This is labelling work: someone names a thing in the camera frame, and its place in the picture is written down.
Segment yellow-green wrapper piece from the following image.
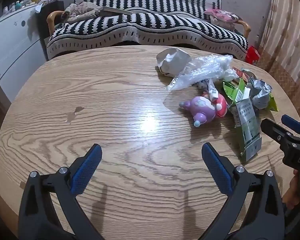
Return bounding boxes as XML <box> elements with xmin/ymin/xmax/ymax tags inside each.
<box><xmin>267</xmin><ymin>92</ymin><xmax>279</xmax><ymax>112</ymax></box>

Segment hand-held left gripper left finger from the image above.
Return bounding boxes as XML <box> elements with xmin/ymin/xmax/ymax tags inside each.
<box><xmin>18</xmin><ymin>144</ymin><xmax>103</xmax><ymax>240</ymax></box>

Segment thin book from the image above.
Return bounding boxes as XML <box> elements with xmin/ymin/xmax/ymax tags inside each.
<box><xmin>99</xmin><ymin>6</ymin><xmax>134</xmax><ymax>17</ymax></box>

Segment red cigarette box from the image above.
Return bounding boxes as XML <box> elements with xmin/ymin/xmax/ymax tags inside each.
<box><xmin>232</xmin><ymin>67</ymin><xmax>247</xmax><ymax>80</ymax></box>

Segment pink plastic toy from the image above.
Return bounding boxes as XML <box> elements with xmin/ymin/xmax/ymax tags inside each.
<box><xmin>202</xmin><ymin>91</ymin><xmax>229</xmax><ymax>118</ymax></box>

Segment striped black white sofa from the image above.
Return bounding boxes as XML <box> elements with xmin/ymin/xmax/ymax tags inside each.
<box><xmin>46</xmin><ymin>0</ymin><xmax>249</xmax><ymax>60</ymax></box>

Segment red object on floor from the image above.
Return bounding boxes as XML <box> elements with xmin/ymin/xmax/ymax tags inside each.
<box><xmin>245</xmin><ymin>45</ymin><xmax>261</xmax><ymax>64</ymax></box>

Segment pink cushion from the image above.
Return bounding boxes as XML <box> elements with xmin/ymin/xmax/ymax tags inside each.
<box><xmin>204</xmin><ymin>8</ymin><xmax>243</xmax><ymax>24</ymax></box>

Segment white cabinet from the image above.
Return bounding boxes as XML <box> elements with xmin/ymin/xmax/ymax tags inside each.
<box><xmin>0</xmin><ymin>2</ymin><xmax>49</xmax><ymax>103</ymax></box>

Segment floral cloth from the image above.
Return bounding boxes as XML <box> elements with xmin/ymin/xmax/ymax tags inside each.
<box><xmin>61</xmin><ymin>2</ymin><xmax>102</xmax><ymax>23</ymax></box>

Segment sofa with wooden armrests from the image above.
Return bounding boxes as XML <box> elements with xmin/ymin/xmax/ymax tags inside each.
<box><xmin>46</xmin><ymin>10</ymin><xmax>252</xmax><ymax>45</ymax></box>

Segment crumpled clear plastic bag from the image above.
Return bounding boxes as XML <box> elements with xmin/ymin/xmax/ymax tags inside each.
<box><xmin>165</xmin><ymin>54</ymin><xmax>239</xmax><ymax>92</ymax></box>

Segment white tube wrapper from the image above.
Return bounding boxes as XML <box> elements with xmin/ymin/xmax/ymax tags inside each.
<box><xmin>206</xmin><ymin>79</ymin><xmax>219</xmax><ymax>102</ymax></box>

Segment beige patterned curtain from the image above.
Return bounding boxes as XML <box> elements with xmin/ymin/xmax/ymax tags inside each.
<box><xmin>256</xmin><ymin>0</ymin><xmax>300</xmax><ymax>90</ymax></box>

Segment purple plastic toy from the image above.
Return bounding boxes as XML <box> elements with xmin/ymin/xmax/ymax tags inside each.
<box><xmin>179</xmin><ymin>95</ymin><xmax>217</xmax><ymax>127</ymax></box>

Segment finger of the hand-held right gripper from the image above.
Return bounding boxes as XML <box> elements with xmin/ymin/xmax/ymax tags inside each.
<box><xmin>260</xmin><ymin>118</ymin><xmax>294</xmax><ymax>147</ymax></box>
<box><xmin>281</xmin><ymin>114</ymin><xmax>300</xmax><ymax>139</ymax></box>

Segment green cigarette pack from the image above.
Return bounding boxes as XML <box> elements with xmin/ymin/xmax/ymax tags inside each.
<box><xmin>229</xmin><ymin>97</ymin><xmax>262</xmax><ymax>162</ymax></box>

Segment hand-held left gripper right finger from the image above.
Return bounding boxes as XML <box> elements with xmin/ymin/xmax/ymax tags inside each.
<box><xmin>201</xmin><ymin>142</ymin><xmax>285</xmax><ymax>240</ymax></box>

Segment person's right hand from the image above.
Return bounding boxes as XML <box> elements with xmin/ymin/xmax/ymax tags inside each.
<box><xmin>281</xmin><ymin>169</ymin><xmax>300</xmax><ymax>210</ymax></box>

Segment crumpled white paper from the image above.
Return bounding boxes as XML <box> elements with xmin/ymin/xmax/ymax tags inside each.
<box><xmin>156</xmin><ymin>47</ymin><xmax>192</xmax><ymax>77</ymax></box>

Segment silver wrapper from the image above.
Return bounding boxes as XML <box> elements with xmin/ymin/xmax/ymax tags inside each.
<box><xmin>247</xmin><ymin>76</ymin><xmax>273</xmax><ymax>110</ymax></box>

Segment green snack wrapper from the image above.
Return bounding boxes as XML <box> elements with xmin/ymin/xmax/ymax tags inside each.
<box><xmin>222</xmin><ymin>77</ymin><xmax>247</xmax><ymax>105</ymax></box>

